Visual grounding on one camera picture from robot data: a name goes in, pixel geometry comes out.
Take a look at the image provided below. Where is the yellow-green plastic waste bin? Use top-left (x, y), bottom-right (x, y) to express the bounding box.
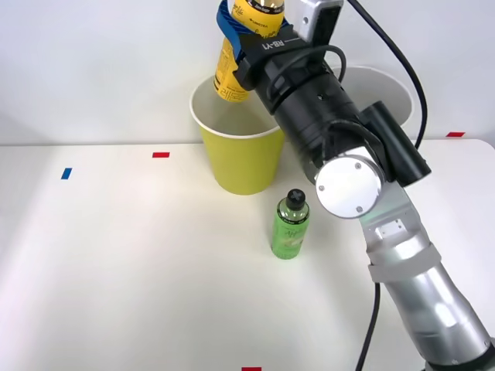
top-left (189, 73), bottom-right (288, 196)

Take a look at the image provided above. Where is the yellow plastic bottle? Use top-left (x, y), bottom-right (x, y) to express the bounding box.
top-left (211, 0), bottom-right (288, 105)

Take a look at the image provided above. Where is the green plastic bottle black cap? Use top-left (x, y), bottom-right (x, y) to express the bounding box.
top-left (270, 188), bottom-right (312, 261)

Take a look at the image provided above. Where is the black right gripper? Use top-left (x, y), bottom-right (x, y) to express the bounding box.
top-left (215, 0), bottom-right (334, 115)

